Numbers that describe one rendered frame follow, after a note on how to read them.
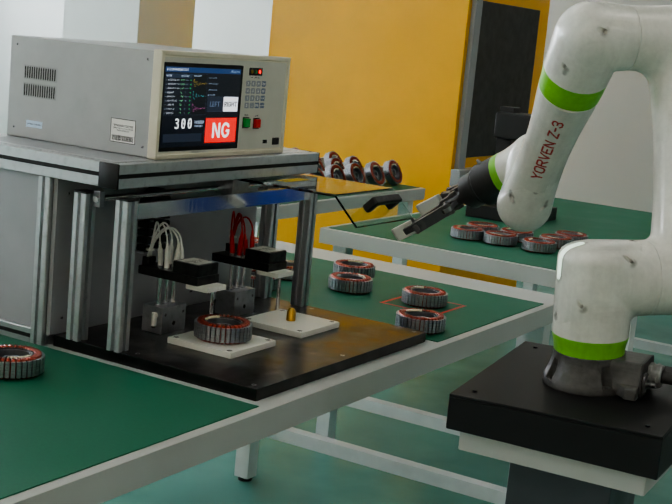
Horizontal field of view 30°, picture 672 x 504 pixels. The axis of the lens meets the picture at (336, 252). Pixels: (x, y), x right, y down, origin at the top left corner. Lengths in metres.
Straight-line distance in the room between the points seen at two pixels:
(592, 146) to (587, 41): 5.56
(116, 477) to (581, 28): 1.04
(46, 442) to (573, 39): 1.06
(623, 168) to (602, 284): 5.54
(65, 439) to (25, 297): 0.60
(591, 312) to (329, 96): 4.32
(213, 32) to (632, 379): 7.13
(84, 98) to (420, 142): 3.72
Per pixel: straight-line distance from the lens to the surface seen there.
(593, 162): 7.70
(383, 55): 6.17
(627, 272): 2.12
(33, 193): 2.43
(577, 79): 2.18
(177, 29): 6.64
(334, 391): 2.31
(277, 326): 2.57
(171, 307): 2.49
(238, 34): 8.91
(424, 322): 2.76
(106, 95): 2.46
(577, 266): 2.11
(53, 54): 2.56
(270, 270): 2.61
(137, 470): 1.88
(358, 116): 6.24
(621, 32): 2.16
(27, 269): 2.46
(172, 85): 2.41
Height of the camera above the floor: 1.38
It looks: 10 degrees down
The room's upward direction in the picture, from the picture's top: 5 degrees clockwise
